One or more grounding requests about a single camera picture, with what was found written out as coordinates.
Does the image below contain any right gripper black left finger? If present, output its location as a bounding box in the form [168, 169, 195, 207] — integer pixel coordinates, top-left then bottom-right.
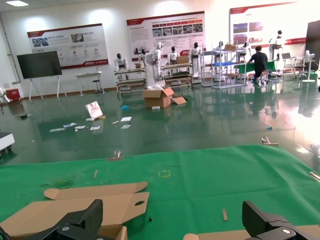
[24, 198, 104, 240]

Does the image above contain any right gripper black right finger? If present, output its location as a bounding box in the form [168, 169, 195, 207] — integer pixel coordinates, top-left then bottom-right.
[241, 200, 305, 240]

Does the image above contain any brown cardboard mailer box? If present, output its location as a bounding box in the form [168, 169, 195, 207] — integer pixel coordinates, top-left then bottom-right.
[183, 224, 320, 240]
[0, 181, 150, 240]

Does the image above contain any large open cardboard box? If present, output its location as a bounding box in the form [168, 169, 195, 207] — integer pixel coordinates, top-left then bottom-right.
[141, 87, 188, 109]

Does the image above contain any red box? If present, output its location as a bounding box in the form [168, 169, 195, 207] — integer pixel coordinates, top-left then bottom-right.
[5, 88, 22, 102]

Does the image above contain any green table cloth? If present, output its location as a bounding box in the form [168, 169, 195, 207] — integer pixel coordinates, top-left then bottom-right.
[0, 144, 320, 240]

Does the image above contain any white paper bag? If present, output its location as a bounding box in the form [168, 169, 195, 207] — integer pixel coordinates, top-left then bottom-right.
[84, 101, 104, 121]

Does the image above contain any white wheeled cart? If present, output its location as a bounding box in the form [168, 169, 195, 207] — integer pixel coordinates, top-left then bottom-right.
[0, 132, 15, 153]

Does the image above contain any black stool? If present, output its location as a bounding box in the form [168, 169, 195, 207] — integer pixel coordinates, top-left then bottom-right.
[91, 79, 105, 95]

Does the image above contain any white table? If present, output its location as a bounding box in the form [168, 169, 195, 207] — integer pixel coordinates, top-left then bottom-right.
[74, 71, 106, 97]

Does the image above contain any metal shelf rack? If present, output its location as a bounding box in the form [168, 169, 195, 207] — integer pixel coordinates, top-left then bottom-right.
[114, 67, 148, 96]
[201, 43, 248, 90]
[161, 62, 194, 89]

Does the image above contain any white humanoid robot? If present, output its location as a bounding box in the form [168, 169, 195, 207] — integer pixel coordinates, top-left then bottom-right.
[268, 29, 286, 61]
[167, 46, 180, 66]
[214, 40, 225, 63]
[113, 52, 130, 76]
[144, 41, 166, 91]
[241, 41, 253, 60]
[138, 48, 148, 68]
[189, 42, 203, 79]

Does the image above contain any green topped work table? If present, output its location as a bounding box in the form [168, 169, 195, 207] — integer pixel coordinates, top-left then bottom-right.
[233, 61, 276, 79]

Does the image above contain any black display on stand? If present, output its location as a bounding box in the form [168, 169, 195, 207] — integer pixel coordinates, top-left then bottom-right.
[16, 50, 68, 103]

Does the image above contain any person in dark shirt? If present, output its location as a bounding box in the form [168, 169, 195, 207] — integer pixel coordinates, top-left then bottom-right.
[249, 45, 270, 86]

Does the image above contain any white standing fan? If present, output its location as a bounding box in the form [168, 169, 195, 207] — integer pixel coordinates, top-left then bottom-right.
[301, 49, 318, 84]

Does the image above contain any dark standing panel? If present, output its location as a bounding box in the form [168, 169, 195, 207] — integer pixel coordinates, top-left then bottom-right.
[306, 21, 320, 72]

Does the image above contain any white red wall poster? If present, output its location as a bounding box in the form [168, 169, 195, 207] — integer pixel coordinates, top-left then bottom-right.
[26, 23, 110, 70]
[229, 1, 311, 47]
[126, 10, 206, 57]

